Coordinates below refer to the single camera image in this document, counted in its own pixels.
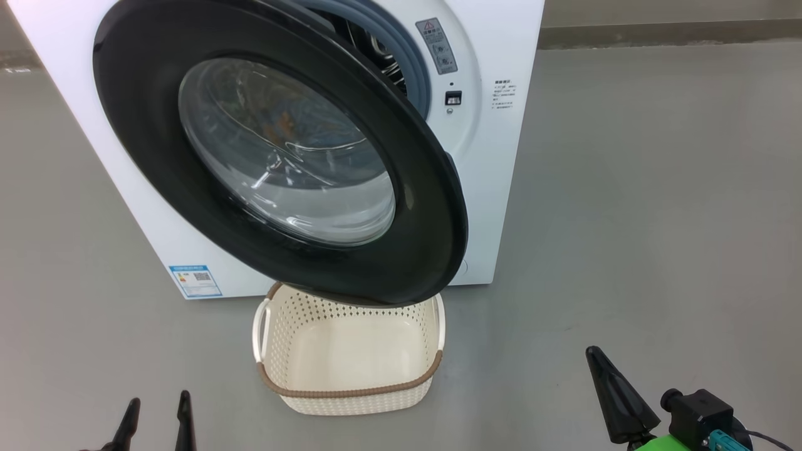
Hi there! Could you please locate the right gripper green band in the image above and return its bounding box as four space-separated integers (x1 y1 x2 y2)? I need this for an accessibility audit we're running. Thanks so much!
585 345 712 451

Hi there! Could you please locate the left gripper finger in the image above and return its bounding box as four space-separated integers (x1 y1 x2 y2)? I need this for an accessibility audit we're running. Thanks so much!
175 390 197 451
100 397 142 451

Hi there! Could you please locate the black-rimmed glass washer door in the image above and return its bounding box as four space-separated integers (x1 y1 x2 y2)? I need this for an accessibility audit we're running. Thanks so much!
92 0 469 308

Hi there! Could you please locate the blue orange-print garment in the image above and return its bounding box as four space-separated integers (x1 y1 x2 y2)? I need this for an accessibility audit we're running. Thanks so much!
247 94 380 182

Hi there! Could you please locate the white front-load washing machine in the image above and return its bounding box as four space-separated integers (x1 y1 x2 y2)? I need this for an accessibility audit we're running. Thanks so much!
6 0 546 301

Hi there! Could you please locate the stainless steel washing machine drum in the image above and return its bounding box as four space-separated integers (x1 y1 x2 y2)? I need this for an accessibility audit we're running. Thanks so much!
326 8 409 96

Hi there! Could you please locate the blue energy label sticker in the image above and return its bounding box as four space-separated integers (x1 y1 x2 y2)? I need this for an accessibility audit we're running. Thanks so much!
167 264 224 299

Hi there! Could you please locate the cream perforated laundry basket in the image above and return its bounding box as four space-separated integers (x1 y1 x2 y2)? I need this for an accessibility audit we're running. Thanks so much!
252 281 446 416

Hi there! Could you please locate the small printed text label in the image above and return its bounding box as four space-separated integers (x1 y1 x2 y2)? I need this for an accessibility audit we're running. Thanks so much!
491 79 518 111

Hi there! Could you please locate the grey warning sticker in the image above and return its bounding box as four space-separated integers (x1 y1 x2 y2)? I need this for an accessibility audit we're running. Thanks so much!
415 17 459 75

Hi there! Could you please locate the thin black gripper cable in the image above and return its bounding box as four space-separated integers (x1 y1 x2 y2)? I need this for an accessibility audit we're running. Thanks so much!
744 430 798 451

